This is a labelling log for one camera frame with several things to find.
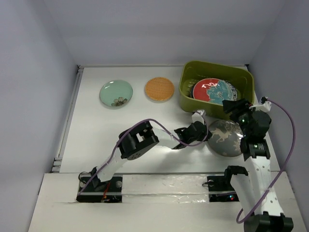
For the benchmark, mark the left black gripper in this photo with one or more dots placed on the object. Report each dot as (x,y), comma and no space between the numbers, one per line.
(203,135)

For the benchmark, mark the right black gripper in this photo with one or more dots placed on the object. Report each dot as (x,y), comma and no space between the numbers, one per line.
(232,106)

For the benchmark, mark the blue floral rim plate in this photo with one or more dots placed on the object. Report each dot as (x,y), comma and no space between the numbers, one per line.
(234,92)

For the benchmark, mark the red and teal plate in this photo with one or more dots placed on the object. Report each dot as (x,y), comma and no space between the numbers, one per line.
(212,90)

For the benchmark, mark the grey deer plate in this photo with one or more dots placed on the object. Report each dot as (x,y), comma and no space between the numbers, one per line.
(226,138)

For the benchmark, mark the mint green flower plate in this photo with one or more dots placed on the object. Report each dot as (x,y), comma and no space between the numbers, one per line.
(116,93)

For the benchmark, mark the dark teal blossom plate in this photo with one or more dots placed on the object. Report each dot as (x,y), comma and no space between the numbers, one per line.
(191,91)

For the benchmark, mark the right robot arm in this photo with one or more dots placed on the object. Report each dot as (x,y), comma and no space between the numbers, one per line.
(253,183)

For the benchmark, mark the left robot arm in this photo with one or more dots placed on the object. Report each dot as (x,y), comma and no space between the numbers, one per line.
(140,139)

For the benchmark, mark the green plastic bin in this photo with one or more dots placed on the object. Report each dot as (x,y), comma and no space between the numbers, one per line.
(195,71)

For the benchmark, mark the orange woven pattern plate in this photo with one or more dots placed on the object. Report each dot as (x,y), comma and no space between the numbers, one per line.
(159,89)

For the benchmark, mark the foil covered base panel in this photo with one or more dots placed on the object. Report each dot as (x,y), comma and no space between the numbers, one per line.
(159,188)

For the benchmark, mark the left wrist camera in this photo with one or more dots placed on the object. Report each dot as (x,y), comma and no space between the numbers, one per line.
(199,116)

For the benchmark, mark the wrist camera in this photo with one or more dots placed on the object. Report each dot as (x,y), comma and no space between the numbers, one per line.
(199,116)
(264,105)

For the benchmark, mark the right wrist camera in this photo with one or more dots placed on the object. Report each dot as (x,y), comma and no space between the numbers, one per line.
(264,105)

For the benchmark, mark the left aluminium table rail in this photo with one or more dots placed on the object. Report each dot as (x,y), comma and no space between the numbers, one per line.
(63,138)

